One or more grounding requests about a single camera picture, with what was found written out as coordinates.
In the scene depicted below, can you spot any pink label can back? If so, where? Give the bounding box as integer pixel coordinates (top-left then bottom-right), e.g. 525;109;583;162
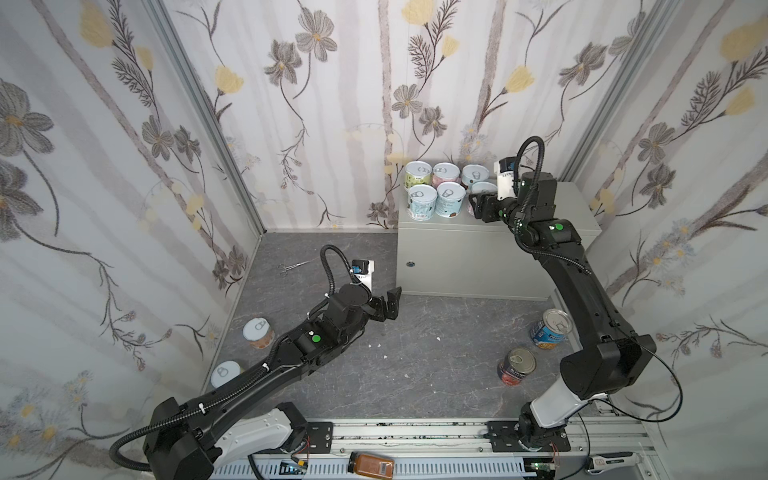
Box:
467;181;498;219

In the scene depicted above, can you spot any pink label can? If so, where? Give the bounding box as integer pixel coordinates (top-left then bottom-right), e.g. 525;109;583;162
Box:
431;162;461;188
467;181;498;219

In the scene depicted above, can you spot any teal can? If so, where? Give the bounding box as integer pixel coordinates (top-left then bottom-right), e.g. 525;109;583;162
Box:
435;182;466;218
460;164;490;188
407;184;437;221

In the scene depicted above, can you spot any pink label can front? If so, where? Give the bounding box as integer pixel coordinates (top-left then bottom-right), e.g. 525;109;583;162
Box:
431;162;461;188

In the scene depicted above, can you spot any green label can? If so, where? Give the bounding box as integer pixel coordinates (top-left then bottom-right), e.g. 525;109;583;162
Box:
405;160;433;190

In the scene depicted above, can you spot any blue label can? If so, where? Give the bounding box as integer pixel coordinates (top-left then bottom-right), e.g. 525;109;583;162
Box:
530;308;573;350

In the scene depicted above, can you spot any red dark label can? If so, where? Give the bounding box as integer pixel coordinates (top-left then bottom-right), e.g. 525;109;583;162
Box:
497;348;537;386

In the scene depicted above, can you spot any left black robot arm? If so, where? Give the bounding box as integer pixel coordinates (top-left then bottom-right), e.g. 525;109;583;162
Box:
109;244;402;479

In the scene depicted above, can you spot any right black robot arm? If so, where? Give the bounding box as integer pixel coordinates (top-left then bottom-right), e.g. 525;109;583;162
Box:
469;136;657;451

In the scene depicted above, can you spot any grey metal cabinet box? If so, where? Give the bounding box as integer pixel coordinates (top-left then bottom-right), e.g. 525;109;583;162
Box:
395;174;602;300

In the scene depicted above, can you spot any orange label can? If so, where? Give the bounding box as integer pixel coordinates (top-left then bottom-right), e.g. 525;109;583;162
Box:
242;317;275;349

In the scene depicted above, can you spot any yellow label can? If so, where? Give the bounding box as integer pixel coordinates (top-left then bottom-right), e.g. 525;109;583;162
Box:
210;360;244;389

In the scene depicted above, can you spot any orange brown bottle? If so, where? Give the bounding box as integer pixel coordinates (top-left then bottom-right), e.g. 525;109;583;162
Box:
347;452;395;480

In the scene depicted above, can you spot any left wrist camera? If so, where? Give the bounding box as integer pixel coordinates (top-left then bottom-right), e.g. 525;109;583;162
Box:
351;259;375;290

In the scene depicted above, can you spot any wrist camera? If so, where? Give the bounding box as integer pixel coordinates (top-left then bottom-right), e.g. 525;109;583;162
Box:
351;259;375;290
494;156;517;200

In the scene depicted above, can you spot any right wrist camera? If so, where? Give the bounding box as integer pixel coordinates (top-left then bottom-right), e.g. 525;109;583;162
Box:
494;156;517;200

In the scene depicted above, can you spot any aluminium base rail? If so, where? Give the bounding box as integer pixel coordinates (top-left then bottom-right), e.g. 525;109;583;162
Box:
213;415;670;479

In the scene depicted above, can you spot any white handled tool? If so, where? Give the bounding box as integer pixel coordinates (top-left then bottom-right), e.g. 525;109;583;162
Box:
585;452;642;476

